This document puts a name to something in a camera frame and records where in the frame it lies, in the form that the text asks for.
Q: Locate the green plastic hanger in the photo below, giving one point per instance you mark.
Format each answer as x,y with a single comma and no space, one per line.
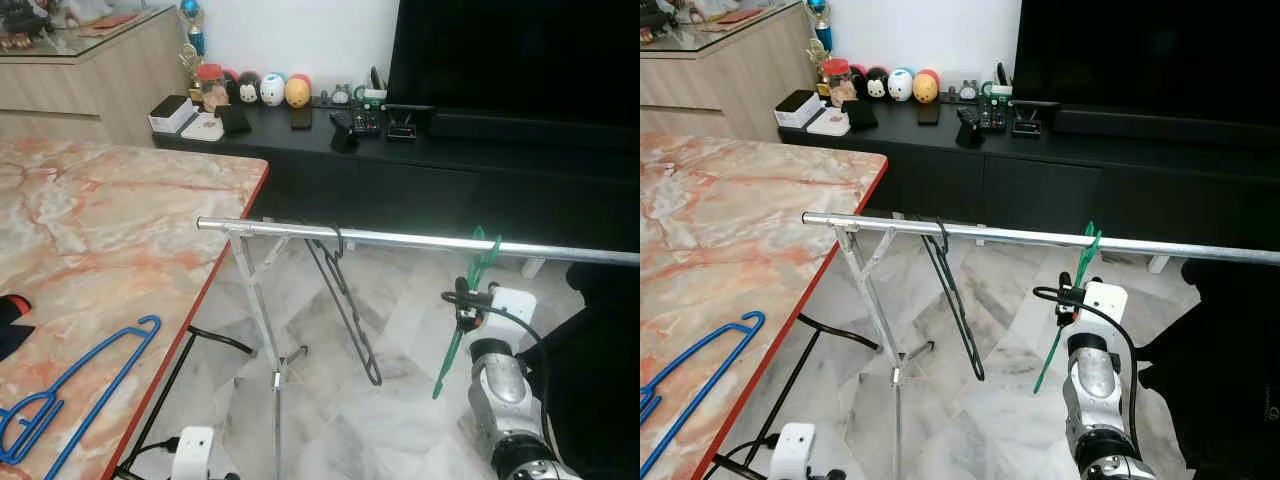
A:
1045,370
447,365

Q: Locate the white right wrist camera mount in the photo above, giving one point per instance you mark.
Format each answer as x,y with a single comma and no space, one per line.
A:
1107,305
513,312

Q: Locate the yellow round plush toy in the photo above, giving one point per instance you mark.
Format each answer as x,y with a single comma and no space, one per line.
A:
926,87
298,92

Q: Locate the black flat television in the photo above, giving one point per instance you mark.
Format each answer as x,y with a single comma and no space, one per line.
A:
510,50
1150,48

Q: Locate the white round device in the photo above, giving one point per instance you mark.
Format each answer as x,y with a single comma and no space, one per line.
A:
203,128
830,124

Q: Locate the silver metal clothes rack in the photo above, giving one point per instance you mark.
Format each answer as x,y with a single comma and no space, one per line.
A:
400,240
1000,232

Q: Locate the jar with red lid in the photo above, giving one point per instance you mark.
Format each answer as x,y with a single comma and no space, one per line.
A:
836,83
210,88

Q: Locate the blue plastic hanger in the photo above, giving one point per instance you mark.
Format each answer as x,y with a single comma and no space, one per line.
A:
152,325
757,320

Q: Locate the small grey figurine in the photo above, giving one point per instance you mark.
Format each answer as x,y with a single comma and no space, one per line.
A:
336,96
964,91

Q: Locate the black soundbar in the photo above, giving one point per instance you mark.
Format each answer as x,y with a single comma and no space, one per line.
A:
1160,127
530,130

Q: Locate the black television console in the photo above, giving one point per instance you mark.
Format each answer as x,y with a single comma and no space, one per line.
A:
350,190
980,185

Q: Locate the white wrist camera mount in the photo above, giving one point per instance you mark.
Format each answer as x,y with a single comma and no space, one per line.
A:
513,312
1107,305
796,452
192,455

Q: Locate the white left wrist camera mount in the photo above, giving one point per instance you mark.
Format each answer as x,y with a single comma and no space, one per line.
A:
796,452
192,455

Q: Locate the white round plush toy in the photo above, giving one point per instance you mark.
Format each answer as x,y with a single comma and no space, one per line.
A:
901,85
273,90

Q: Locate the navy shirt red trim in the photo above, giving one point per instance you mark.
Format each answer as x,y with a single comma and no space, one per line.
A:
12,340

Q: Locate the black shirt green print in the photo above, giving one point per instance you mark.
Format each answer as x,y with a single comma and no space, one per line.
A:
1220,380
600,380

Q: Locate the green mug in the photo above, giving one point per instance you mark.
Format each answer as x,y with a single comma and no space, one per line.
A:
997,93
370,98

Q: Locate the dark smartphone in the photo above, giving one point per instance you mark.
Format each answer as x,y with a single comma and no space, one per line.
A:
301,118
928,113

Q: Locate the light wooden cabinet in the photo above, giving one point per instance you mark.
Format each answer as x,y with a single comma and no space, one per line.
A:
710,90
80,95

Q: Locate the white box black lid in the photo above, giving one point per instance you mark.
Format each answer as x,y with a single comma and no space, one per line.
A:
172,115
798,110

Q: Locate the black clip stand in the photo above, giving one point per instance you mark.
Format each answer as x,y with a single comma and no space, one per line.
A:
1035,120
410,125

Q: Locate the black card stand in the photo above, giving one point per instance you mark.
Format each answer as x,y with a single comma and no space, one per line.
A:
235,118
862,114

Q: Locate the gold trophy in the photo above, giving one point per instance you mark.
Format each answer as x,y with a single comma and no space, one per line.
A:
192,40
820,35

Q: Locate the marble top folding table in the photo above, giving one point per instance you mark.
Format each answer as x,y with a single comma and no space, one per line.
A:
740,210
100,220

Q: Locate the black mouse plush toy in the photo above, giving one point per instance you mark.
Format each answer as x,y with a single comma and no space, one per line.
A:
876,85
248,90

